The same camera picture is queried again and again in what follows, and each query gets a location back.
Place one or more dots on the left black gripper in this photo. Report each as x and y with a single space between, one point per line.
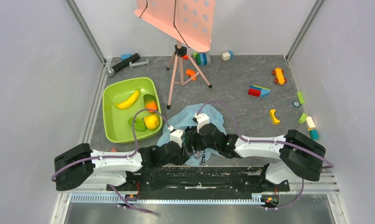
181 157

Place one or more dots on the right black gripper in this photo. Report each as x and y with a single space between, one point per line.
194 140

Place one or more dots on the light blue cartoon plastic bag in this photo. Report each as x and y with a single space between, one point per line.
184 120

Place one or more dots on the yellow fake lemon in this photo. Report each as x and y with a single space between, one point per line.
152 122

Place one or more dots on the green fake fruit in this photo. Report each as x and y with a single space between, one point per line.
139 124

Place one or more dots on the green orange fake mango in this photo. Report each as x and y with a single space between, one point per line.
150 103

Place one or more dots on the yellow fake banana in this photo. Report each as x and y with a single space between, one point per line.
129 102

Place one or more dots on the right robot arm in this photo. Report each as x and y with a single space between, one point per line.
298 155

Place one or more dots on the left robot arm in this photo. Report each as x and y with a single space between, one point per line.
82 166

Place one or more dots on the red blue wedge blocks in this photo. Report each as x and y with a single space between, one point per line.
258 91

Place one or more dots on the yellow arch toy block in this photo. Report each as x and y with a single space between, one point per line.
273 117

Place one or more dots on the orange curved toy piece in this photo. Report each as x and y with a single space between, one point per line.
191 74

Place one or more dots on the green plastic basin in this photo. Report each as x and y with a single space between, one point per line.
117 122

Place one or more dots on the green blue brick stack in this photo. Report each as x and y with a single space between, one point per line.
202 58

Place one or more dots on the white blue toy brick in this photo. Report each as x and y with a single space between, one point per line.
227 55

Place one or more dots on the small round blue wheel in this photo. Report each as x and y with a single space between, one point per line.
296 104

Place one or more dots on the orange yellow toy car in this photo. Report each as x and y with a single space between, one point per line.
278 73

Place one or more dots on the green small brick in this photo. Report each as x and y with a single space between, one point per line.
302 118

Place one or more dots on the grey plastic syringe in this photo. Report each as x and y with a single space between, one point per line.
132 65

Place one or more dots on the green flat brick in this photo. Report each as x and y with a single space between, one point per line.
300 97

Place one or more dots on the black microphone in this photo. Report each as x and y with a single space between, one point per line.
121 65

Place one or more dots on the white yellow teal bricks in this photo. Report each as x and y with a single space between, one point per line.
311 128

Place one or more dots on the pink perforated board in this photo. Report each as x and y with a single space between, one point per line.
188 21

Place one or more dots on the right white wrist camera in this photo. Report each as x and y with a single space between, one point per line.
201 119

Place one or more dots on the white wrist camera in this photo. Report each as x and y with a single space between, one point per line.
176 135
201 119

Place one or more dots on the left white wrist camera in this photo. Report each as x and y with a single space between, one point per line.
176 135

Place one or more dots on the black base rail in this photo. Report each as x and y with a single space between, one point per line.
199 183

